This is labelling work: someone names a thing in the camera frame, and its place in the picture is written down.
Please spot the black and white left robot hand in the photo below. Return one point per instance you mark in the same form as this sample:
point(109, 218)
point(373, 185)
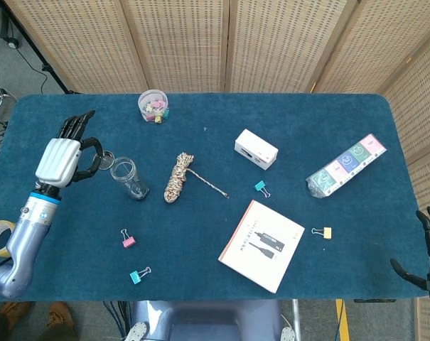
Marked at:
point(56, 160)

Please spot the small metal jar lid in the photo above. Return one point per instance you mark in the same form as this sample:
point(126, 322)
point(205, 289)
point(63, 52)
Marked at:
point(108, 165)

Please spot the clear drinking glass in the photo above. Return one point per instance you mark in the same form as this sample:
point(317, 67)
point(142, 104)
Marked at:
point(129, 177)

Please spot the pink binder clip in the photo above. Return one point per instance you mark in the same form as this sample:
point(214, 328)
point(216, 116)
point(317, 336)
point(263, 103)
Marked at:
point(128, 242)

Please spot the clear jar of binder clips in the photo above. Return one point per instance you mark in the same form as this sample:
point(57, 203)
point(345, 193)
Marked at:
point(152, 106)

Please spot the yellow binder clip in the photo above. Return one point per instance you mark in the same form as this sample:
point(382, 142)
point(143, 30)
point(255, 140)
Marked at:
point(326, 232)

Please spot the black tripod stand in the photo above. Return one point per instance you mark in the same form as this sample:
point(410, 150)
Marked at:
point(26, 39)

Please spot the colourful pack in clear wrap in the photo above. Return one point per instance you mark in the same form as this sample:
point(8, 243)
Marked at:
point(346, 165)

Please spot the teal binder clip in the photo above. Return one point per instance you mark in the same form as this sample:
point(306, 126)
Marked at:
point(135, 276)
point(260, 186)

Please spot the metal table leg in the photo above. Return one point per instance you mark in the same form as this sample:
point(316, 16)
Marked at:
point(297, 319)

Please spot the brown shoe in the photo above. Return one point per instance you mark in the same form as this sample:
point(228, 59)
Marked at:
point(60, 314)
point(14, 309)

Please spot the blue table cloth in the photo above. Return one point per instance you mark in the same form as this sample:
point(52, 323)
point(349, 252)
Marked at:
point(207, 220)

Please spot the white booklet with red edge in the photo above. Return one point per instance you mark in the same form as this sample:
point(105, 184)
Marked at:
point(261, 247)

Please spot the small white cardboard box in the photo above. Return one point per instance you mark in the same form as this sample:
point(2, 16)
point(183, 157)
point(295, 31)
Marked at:
point(255, 147)

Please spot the blue-grey robot torso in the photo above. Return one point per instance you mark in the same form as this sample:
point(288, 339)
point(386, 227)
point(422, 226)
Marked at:
point(207, 321)

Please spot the woven wicker folding screen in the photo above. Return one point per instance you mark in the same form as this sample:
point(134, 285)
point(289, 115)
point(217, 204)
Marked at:
point(271, 42)

